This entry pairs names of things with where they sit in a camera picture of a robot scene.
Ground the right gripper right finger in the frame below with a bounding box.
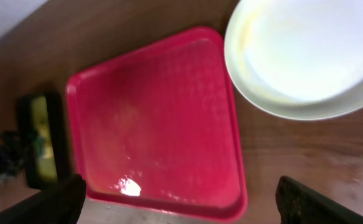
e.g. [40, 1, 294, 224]
[275, 175, 363, 224]

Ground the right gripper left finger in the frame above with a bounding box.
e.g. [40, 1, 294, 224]
[0, 174, 86, 224]

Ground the cream white plate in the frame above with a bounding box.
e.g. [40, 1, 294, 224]
[224, 0, 363, 121]

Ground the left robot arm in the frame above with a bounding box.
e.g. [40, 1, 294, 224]
[0, 131, 33, 181]

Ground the black tray with soapy water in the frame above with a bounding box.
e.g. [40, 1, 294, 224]
[16, 91, 71, 190]

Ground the red plastic tray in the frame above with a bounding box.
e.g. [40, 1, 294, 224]
[65, 27, 247, 222]

